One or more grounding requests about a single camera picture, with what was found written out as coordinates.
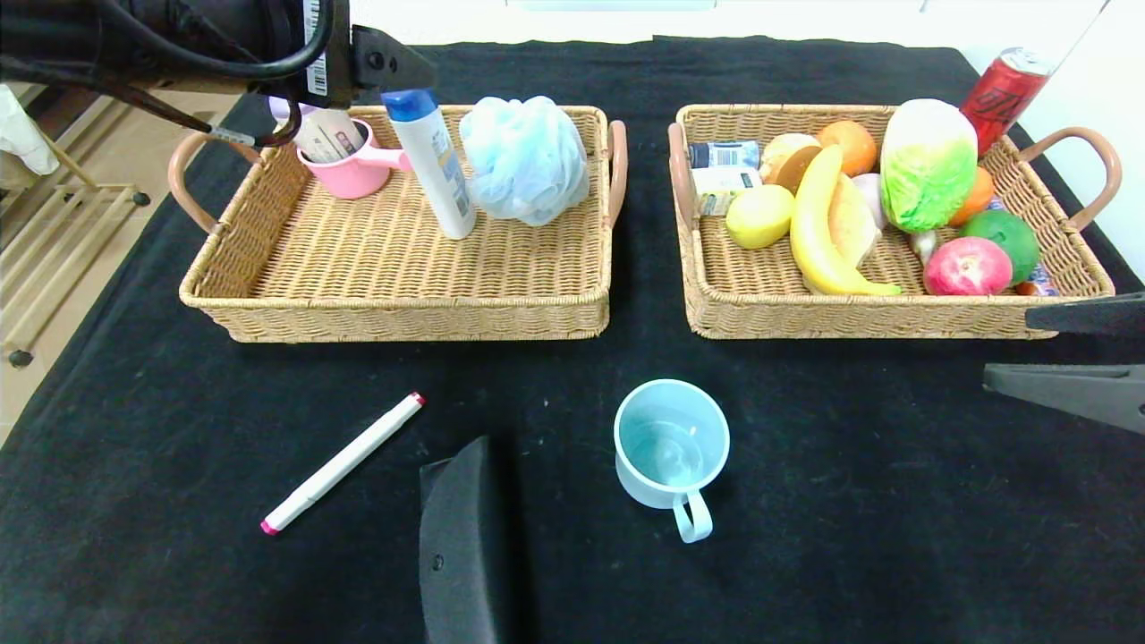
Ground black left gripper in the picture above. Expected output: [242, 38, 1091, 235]
[249, 0, 439, 109]

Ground white bottle blue cap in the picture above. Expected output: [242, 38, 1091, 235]
[382, 88, 478, 241]

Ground yellow lemon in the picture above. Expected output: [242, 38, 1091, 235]
[725, 184, 797, 250]

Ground pink round bun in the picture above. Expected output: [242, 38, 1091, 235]
[759, 132, 824, 195]

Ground yellow banana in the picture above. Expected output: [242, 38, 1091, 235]
[790, 145, 903, 298]

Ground light teal mug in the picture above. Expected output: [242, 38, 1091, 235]
[614, 378, 731, 545]

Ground black curved plastic object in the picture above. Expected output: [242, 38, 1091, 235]
[419, 435, 524, 644]

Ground wicker basket with toiletries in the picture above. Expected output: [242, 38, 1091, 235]
[168, 105, 629, 344]

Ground wicker basket with food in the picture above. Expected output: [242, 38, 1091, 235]
[666, 103, 1122, 341]

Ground purple capped bottle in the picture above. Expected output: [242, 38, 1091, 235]
[268, 97, 368, 165]

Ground pink plastic cup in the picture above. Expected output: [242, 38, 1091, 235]
[296, 118, 417, 200]

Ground light blue bath loofah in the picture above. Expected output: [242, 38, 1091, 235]
[459, 96, 591, 227]

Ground small blue labelled bottle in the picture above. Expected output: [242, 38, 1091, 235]
[687, 140, 762, 171]

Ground white juice carton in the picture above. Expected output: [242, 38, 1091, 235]
[691, 166, 761, 218]

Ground wooden rolling rack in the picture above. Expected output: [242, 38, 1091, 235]
[0, 89, 153, 369]

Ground white hanging cloth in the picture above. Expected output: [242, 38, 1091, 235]
[0, 85, 59, 177]

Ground white marker pink ends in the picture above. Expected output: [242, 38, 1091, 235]
[259, 391, 427, 537]

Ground large orange fruit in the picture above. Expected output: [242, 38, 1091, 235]
[818, 121, 878, 177]

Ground golden bread loaf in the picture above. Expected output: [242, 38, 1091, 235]
[827, 174, 884, 269]

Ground pale pink onion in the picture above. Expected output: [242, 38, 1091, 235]
[857, 173, 888, 229]

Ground green white napa cabbage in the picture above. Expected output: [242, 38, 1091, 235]
[878, 98, 980, 233]

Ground black table cloth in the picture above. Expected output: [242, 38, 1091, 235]
[0, 36, 1145, 644]

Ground small orange fruit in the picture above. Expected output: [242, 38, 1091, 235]
[946, 165, 996, 229]

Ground red apple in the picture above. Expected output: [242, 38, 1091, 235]
[922, 236, 1014, 297]

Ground red soda can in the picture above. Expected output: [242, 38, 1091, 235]
[959, 47, 1052, 151]

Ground green round fruit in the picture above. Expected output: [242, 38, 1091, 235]
[959, 208, 1041, 285]

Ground colourful snack wrapper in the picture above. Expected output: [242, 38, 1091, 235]
[1015, 264, 1059, 298]

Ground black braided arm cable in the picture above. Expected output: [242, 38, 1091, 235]
[0, 54, 305, 150]

